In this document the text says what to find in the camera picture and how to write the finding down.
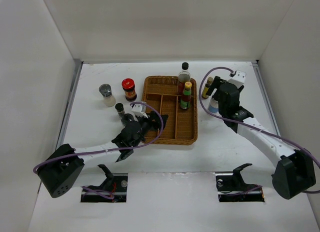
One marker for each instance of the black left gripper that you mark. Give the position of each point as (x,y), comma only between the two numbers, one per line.
(152,116)

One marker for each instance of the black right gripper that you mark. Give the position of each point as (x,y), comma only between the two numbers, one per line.
(215,84)

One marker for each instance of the silver lid white pepper jar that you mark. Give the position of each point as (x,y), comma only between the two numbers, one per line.
(213,106)

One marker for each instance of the green label chili sauce bottle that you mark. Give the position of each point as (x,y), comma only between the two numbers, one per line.
(186,95)

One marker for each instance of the tall dark soy sauce bottle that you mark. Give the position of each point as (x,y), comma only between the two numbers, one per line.
(183,76)

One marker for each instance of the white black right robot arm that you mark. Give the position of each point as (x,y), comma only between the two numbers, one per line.
(294,166)

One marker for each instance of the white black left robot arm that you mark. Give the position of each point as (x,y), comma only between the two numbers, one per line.
(60,174)

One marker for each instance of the yellow label sesame oil bottle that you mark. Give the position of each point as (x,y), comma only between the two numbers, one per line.
(206,88)

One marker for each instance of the clear glass shaker jar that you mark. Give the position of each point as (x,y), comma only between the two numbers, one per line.
(126,118)

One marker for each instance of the small black pepper grinder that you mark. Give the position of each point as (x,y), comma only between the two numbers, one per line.
(120,109)

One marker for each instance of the red lid chili sauce jar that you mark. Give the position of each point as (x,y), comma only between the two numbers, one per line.
(128,86)

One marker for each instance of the clear salt grinder black top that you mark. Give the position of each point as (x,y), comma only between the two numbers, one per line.
(106,92)

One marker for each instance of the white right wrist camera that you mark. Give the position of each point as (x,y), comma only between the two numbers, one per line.
(238,78)

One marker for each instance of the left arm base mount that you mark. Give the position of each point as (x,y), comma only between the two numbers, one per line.
(112,190)

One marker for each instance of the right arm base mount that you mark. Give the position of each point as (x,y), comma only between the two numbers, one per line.
(231,187)

